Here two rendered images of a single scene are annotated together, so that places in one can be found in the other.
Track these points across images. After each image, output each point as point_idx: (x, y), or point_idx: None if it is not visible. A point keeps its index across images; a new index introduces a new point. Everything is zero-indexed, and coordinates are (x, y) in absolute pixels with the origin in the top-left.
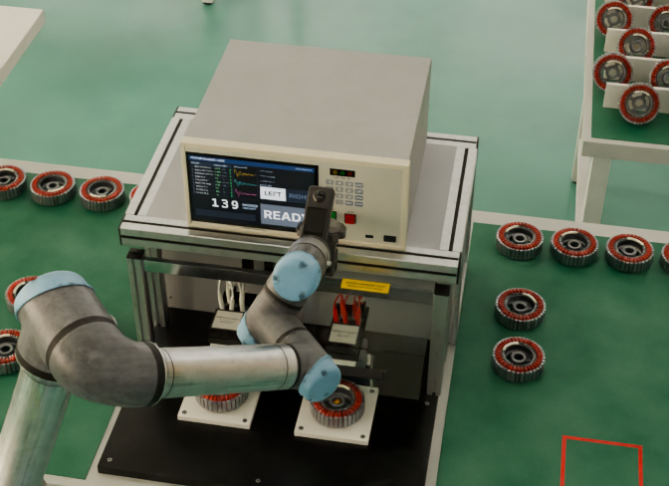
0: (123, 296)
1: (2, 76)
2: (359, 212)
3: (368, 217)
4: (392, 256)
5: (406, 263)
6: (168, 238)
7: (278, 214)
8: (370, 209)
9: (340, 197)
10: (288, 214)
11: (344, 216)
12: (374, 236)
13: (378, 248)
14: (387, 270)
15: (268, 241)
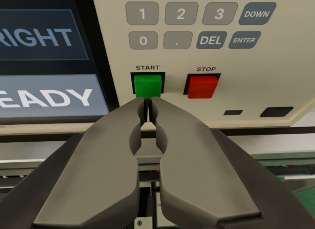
0: None
1: None
2: (235, 66)
3: (254, 76)
4: (278, 143)
5: (306, 153)
6: None
7: (5, 97)
8: (274, 53)
9: (186, 21)
10: (31, 94)
11: (187, 81)
12: (245, 111)
13: (243, 127)
14: (259, 162)
15: (17, 150)
